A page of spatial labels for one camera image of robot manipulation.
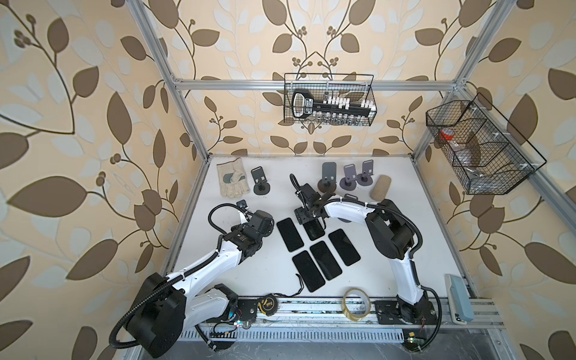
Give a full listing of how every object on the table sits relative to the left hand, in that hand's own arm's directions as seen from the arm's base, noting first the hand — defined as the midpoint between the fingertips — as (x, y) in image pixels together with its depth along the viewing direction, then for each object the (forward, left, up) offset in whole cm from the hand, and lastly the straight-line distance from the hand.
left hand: (253, 219), depth 86 cm
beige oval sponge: (+21, -56, -6) cm, 60 cm away
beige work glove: (+25, +14, -8) cm, 30 cm away
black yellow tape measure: (-28, -8, -7) cm, 30 cm away
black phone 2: (-1, -14, -11) cm, 18 cm away
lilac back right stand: (+11, -39, +1) cm, 40 cm away
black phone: (-7, -37, -10) cm, 39 cm away
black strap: (-24, -16, -10) cm, 31 cm away
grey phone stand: (+25, -42, -7) cm, 50 cm away
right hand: (+8, -21, -10) cm, 24 cm away
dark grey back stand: (+24, 0, -9) cm, 25 cm away
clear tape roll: (-30, -34, -8) cm, 46 cm away
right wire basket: (+10, -80, +26) cm, 85 cm away
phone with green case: (-12, -29, -10) cm, 33 cm away
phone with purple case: (-16, -21, -9) cm, 28 cm away
